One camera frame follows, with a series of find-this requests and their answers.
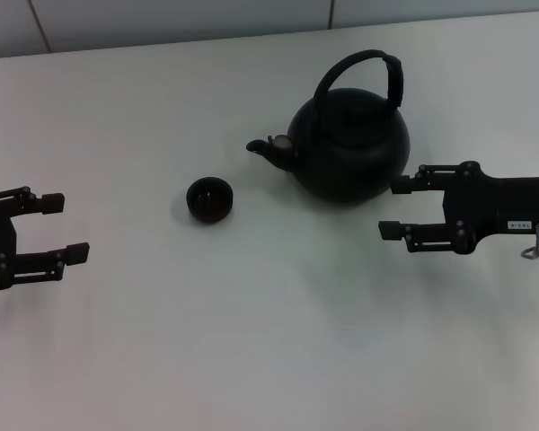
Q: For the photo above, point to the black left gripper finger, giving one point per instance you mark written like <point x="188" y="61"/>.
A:
<point x="54" y="203"/>
<point x="78" y="253"/>

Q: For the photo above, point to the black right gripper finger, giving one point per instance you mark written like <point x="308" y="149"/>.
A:
<point x="402" y="185"/>
<point x="388" y="230"/>

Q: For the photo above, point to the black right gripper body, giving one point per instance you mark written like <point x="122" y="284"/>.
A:
<point x="498" y="202"/>

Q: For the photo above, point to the black round teapot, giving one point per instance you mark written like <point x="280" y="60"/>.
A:
<point x="355" y="157"/>

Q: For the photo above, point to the small dark teacup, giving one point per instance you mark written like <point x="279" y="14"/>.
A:
<point x="209" y="202"/>

